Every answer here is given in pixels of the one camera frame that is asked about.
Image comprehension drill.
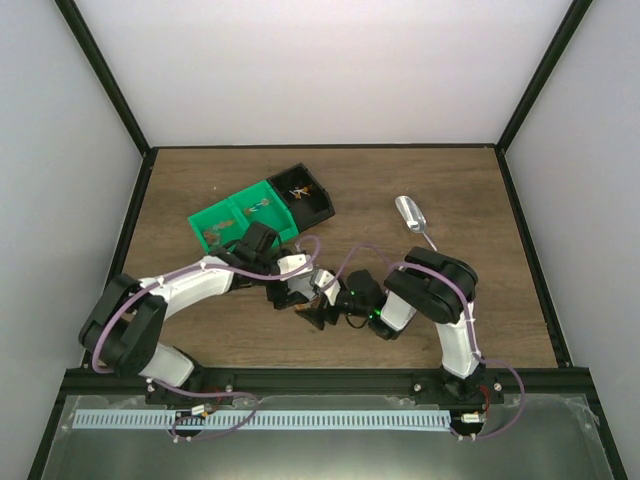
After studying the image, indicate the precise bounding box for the green bin with lollipop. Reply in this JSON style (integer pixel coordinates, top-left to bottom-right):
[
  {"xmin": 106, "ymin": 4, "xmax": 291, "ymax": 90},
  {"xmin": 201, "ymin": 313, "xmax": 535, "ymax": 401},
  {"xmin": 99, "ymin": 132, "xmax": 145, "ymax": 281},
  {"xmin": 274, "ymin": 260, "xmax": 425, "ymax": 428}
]
[{"xmin": 228, "ymin": 180, "xmax": 299, "ymax": 242}]

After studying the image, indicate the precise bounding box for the metal scoop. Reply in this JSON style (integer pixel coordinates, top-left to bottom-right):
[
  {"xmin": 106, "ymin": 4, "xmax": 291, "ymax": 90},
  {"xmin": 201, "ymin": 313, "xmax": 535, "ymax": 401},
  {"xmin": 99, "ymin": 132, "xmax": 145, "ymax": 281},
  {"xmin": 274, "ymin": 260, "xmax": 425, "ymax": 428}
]
[{"xmin": 394, "ymin": 196, "xmax": 438, "ymax": 251}]

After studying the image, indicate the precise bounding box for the round grey lid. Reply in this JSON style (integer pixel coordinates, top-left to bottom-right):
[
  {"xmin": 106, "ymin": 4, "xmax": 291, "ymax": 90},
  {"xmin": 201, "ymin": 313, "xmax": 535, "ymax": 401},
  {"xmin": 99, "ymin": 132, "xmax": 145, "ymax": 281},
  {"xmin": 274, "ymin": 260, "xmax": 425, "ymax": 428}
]
[{"xmin": 287, "ymin": 273, "xmax": 316, "ymax": 302}]

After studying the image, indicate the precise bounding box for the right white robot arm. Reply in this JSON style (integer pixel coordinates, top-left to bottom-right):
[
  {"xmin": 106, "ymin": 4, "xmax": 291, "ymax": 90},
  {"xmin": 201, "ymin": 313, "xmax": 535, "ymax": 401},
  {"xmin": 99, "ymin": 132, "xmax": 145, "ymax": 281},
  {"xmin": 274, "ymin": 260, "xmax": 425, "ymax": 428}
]
[{"xmin": 296, "ymin": 247, "xmax": 483, "ymax": 403}]

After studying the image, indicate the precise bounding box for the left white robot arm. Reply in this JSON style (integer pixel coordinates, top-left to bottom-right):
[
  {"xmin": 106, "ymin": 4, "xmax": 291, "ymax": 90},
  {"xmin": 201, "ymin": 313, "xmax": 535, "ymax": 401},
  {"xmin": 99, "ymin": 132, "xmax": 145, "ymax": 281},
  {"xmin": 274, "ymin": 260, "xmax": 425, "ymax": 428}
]
[{"xmin": 78, "ymin": 222, "xmax": 311, "ymax": 404}]

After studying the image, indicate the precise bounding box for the pile of star candies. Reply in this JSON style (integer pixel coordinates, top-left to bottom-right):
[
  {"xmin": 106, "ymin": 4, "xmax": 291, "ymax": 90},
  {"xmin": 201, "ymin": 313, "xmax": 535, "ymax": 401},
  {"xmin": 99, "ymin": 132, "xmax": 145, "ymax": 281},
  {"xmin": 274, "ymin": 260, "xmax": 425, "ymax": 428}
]
[{"xmin": 202, "ymin": 220, "xmax": 235, "ymax": 248}]

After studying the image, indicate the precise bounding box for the green bin with star candies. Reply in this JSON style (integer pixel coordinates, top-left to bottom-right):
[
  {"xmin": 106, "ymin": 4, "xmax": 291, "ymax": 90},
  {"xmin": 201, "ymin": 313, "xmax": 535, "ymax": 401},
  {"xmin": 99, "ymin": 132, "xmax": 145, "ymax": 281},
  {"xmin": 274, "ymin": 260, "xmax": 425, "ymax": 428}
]
[{"xmin": 188, "ymin": 199, "xmax": 255, "ymax": 252}]

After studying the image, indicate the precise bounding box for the blue lollipop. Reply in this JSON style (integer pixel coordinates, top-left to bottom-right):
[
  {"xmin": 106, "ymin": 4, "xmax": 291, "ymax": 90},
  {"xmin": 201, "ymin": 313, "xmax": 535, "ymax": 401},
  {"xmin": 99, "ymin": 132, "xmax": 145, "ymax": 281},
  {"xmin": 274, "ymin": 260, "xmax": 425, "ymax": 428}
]
[{"xmin": 244, "ymin": 198, "xmax": 270, "ymax": 216}]

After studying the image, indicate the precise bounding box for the black plastic bin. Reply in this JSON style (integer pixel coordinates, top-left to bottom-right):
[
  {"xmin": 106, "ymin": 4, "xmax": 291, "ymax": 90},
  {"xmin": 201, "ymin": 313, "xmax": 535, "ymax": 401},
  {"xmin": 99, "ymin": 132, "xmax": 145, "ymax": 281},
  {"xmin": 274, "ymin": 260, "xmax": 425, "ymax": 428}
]
[{"xmin": 267, "ymin": 163, "xmax": 335, "ymax": 232}]

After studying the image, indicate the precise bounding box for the grey metal front panel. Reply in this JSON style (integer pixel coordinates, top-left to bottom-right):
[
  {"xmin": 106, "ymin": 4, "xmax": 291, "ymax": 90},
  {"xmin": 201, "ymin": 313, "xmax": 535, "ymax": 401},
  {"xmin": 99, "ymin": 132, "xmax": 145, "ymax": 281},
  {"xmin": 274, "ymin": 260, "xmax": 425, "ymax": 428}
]
[{"xmin": 42, "ymin": 395, "xmax": 613, "ymax": 479}]

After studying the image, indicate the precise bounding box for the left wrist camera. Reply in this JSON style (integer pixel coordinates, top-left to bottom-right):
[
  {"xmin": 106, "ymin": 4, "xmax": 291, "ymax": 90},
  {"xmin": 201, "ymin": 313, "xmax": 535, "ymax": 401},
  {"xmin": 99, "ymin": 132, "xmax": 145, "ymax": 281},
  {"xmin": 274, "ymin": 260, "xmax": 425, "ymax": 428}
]
[{"xmin": 276, "ymin": 253, "xmax": 314, "ymax": 281}]

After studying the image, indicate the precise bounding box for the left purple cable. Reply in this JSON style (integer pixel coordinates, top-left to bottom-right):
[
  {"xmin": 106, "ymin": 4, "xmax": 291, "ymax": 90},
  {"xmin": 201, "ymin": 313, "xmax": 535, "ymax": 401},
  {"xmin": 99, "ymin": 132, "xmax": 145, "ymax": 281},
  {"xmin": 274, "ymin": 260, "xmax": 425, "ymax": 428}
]
[{"xmin": 92, "ymin": 235, "xmax": 323, "ymax": 444}]

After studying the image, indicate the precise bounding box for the purple cable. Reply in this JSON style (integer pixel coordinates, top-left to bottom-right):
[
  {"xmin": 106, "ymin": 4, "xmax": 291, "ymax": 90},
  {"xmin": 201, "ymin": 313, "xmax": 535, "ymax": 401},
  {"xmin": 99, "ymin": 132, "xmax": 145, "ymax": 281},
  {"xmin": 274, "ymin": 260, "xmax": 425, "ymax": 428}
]
[
  {"xmin": 92, "ymin": 235, "xmax": 323, "ymax": 444},
  {"xmin": 331, "ymin": 243, "xmax": 526, "ymax": 443}
]

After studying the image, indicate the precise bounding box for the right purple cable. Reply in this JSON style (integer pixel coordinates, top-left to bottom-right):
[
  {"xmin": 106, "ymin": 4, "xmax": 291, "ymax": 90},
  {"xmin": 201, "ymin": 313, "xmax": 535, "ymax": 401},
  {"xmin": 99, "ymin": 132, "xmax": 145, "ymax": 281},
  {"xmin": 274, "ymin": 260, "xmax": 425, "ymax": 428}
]
[{"xmin": 331, "ymin": 243, "xmax": 526, "ymax": 443}]

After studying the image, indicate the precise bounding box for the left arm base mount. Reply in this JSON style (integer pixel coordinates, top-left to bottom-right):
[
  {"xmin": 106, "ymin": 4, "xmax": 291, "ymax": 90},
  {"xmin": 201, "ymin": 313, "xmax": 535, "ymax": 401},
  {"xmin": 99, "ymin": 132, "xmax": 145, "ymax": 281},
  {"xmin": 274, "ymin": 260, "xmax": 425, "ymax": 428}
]
[{"xmin": 146, "ymin": 371, "xmax": 235, "ymax": 407}]

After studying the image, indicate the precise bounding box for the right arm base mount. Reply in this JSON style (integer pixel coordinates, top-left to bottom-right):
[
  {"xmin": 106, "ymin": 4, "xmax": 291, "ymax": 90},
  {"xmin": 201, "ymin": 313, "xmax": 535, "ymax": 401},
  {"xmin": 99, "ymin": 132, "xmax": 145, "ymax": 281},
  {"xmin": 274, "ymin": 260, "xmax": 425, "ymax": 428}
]
[{"xmin": 411, "ymin": 368, "xmax": 504, "ymax": 408}]

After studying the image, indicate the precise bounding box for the black aluminium frame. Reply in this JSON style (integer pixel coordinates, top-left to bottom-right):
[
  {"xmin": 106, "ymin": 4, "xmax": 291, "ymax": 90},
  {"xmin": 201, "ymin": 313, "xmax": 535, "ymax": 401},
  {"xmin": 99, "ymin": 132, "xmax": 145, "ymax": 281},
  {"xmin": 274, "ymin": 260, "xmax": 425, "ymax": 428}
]
[{"xmin": 56, "ymin": 1, "xmax": 627, "ymax": 479}]

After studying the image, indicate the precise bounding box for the light blue slotted cable duct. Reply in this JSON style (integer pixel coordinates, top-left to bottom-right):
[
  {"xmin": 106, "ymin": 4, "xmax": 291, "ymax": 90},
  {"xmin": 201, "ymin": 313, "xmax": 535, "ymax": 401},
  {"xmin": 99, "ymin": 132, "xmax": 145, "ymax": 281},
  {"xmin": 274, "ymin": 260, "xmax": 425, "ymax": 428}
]
[{"xmin": 72, "ymin": 409, "xmax": 451, "ymax": 432}]

